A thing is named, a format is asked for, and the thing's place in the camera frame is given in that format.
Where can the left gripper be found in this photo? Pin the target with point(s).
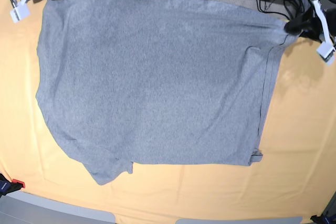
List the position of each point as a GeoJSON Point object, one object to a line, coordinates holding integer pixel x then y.
{"type": "Point", "coordinates": [307, 25]}

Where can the grey t-shirt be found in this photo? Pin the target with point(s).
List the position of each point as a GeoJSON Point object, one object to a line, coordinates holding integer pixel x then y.
{"type": "Point", "coordinates": [157, 81]}

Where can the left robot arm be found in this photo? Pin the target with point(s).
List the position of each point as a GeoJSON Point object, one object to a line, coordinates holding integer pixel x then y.
{"type": "Point", "coordinates": [329, 15]}

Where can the yellow table cloth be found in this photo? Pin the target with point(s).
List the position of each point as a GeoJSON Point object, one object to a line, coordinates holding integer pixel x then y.
{"type": "Point", "coordinates": [295, 178]}

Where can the black clamp right corner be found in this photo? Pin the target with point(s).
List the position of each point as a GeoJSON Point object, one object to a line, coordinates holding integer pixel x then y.
{"type": "Point", "coordinates": [322, 219]}

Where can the red and black clamp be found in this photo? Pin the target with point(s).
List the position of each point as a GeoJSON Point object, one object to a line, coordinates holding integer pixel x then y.
{"type": "Point", "coordinates": [7, 186]}

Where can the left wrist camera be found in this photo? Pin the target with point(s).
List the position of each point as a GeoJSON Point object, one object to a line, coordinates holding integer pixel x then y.
{"type": "Point", "coordinates": [326, 52]}

